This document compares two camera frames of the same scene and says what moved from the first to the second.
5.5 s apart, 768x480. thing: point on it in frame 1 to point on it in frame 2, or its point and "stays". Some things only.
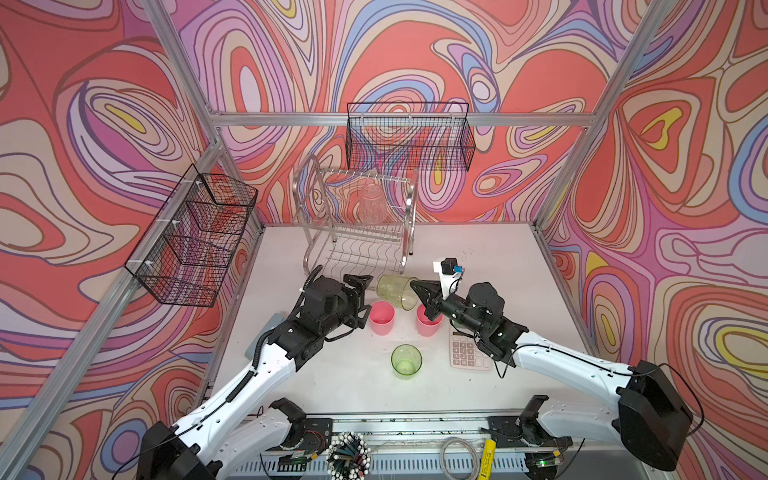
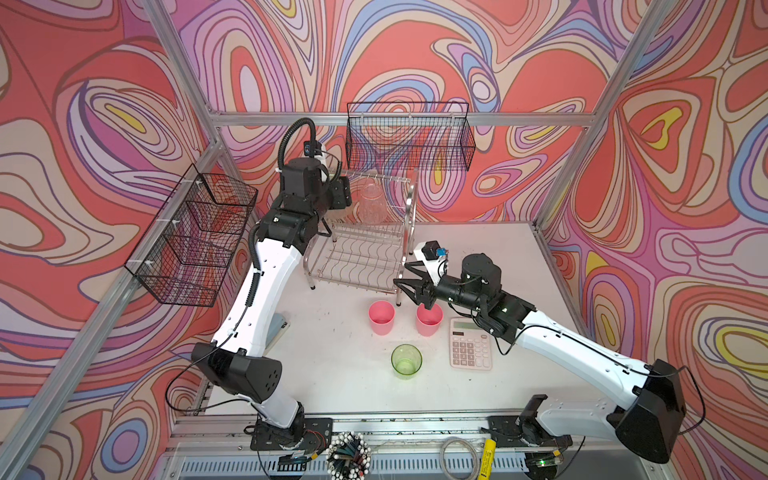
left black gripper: [353, 295] to [340, 192]
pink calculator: [465, 355] stays
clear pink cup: [372, 205] stays
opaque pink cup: [426, 326] stays
